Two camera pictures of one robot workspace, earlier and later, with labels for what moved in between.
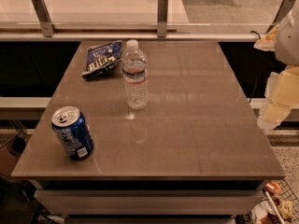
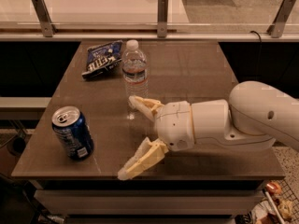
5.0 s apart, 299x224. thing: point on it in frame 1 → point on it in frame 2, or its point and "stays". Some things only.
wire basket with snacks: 277,204 stays
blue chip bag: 102,59 stays
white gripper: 289,45 → 175,125
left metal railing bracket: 43,16 stays
